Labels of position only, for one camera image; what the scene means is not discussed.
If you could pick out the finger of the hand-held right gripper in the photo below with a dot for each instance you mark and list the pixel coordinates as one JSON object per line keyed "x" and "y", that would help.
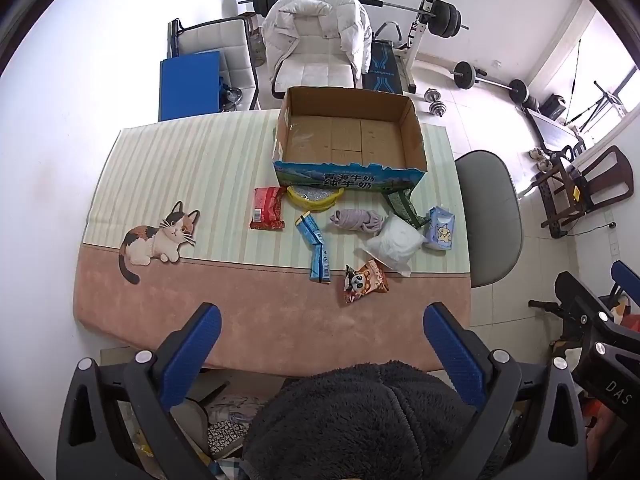
{"x": 626, "y": 274}
{"x": 580, "y": 292}

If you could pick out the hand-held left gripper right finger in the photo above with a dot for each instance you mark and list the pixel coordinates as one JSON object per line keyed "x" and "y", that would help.
{"x": 455, "y": 355}

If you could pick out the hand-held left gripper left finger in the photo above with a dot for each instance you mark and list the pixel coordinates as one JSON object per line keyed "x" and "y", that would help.
{"x": 192, "y": 355}

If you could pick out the orange panda snack packet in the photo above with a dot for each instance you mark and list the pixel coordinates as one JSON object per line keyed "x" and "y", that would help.
{"x": 364, "y": 281}

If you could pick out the light blue tissue packet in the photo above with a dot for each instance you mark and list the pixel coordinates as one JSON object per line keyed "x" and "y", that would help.
{"x": 440, "y": 230}

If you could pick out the white plastic bag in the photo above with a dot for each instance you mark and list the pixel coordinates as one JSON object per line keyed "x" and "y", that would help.
{"x": 395, "y": 242}

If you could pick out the green snack packet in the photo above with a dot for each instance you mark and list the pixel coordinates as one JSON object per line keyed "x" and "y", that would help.
{"x": 404, "y": 205}

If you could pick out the red snack packet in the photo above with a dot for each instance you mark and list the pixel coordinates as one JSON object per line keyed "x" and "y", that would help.
{"x": 267, "y": 208}

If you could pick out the blue snack packet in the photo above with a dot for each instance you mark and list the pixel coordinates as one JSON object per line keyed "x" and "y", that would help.
{"x": 314, "y": 242}

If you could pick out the grey socks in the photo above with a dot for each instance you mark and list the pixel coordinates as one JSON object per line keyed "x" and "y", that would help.
{"x": 357, "y": 221}

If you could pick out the yellow-rimmed curved packet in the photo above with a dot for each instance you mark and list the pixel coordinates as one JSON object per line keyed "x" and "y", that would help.
{"x": 315, "y": 201}

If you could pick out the cardboard box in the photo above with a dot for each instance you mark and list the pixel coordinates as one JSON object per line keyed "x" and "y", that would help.
{"x": 345, "y": 135}

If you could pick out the black white patterned cloth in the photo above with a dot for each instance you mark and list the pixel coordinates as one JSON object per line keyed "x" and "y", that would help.
{"x": 227, "y": 437}

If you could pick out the dark brown wooden chair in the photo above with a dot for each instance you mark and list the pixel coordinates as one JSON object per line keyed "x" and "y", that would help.
{"x": 607, "y": 175}

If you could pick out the dark grey fleece clothing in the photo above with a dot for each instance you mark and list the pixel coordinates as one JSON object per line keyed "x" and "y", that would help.
{"x": 360, "y": 420}

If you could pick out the grey round chair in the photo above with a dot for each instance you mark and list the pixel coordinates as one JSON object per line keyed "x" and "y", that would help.
{"x": 487, "y": 210}

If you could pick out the pair of white shoes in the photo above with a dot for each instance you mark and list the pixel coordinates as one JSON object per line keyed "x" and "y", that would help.
{"x": 541, "y": 157}

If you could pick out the dark flat board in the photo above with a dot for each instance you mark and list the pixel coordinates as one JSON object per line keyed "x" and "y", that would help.
{"x": 555, "y": 132}

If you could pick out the striped cat print table mat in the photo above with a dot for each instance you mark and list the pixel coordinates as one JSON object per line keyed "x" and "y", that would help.
{"x": 200, "y": 185}

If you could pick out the black folding stand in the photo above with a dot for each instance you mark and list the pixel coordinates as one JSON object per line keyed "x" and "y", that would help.
{"x": 597, "y": 102}

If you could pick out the small black box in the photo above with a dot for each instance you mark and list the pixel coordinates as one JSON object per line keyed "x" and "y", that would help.
{"x": 553, "y": 106}

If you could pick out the short barbell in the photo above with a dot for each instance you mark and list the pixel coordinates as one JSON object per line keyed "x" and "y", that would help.
{"x": 492, "y": 82}

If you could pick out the chrome dumbbell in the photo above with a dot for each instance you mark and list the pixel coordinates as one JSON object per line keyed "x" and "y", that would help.
{"x": 437, "y": 109}
{"x": 433, "y": 95}

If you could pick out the blue folded mat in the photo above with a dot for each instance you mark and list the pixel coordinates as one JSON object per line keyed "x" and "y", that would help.
{"x": 189, "y": 85}

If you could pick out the black blue weight bench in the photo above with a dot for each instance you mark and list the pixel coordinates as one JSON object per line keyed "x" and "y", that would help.
{"x": 382, "y": 67}

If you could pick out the white padded chair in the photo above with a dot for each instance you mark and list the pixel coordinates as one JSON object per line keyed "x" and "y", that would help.
{"x": 312, "y": 72}

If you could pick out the barbell with black plates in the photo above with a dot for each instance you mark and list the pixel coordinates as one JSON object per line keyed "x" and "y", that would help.
{"x": 442, "y": 17}

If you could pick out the white barbell rack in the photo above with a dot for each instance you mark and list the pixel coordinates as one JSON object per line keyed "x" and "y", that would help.
{"x": 422, "y": 20}

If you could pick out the white black-framed chair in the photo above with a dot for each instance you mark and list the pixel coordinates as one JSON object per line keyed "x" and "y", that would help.
{"x": 220, "y": 40}

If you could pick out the white puffer jacket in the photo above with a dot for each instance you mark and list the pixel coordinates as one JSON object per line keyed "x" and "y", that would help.
{"x": 320, "y": 20}

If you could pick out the black metal frame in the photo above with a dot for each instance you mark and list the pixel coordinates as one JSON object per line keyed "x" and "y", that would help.
{"x": 547, "y": 305}

